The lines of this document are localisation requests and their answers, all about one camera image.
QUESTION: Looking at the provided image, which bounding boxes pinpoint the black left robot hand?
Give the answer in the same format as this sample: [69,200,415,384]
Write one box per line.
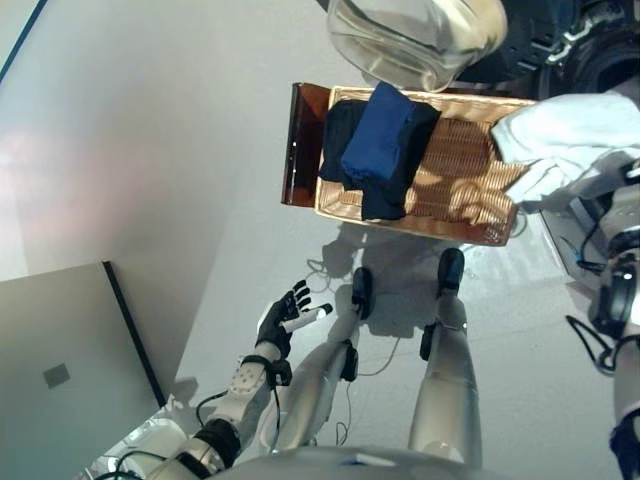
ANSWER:
[254,279,334,360]

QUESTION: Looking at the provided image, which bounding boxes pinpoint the blue garment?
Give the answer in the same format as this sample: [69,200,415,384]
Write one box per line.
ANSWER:
[340,82,416,191]

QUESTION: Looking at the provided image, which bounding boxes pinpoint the white garment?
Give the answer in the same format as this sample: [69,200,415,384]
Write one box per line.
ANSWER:
[489,92,640,211]

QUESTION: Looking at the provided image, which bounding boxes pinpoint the grey front-load washing machine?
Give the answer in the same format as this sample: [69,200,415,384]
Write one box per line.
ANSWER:
[499,0,640,291]

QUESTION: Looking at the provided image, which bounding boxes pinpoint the silver left robot leg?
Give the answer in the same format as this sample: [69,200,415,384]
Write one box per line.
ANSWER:
[269,267,374,451]

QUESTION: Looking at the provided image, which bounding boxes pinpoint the silver robot leg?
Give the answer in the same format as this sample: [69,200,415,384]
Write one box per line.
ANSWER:
[407,247,484,464]
[269,267,374,451]

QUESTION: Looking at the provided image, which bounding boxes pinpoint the grey robot torso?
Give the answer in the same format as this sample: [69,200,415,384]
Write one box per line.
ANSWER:
[234,444,501,480]

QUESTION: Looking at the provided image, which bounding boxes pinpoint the silver right robot leg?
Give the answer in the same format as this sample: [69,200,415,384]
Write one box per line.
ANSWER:
[407,247,484,464]

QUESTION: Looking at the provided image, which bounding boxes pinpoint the brown glossy curved stand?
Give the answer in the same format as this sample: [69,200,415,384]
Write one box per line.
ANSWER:
[280,82,334,206]

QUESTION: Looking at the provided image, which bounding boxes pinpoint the grey board with dark edge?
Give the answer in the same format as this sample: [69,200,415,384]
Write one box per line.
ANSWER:
[0,259,169,480]

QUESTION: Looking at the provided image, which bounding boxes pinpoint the woven wicker laundry basket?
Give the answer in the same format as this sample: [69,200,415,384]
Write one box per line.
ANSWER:
[313,84,539,247]

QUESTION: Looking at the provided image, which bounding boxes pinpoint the round glass washer door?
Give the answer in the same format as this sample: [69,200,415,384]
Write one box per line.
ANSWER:
[324,0,551,94]

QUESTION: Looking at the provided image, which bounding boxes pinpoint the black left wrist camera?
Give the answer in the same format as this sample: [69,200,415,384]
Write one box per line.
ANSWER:
[269,359,294,387]

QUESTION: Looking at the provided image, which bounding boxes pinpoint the coiled grey floor cable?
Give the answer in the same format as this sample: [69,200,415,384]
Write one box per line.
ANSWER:
[304,257,351,286]

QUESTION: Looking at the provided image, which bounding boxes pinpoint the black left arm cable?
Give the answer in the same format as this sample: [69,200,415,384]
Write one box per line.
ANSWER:
[194,384,281,451]

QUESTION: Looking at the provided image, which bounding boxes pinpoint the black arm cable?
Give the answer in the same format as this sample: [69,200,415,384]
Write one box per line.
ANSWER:
[564,219,640,376]
[194,384,281,451]

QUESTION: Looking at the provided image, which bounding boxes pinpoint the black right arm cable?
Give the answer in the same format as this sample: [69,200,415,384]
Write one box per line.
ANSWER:
[564,219,640,376]

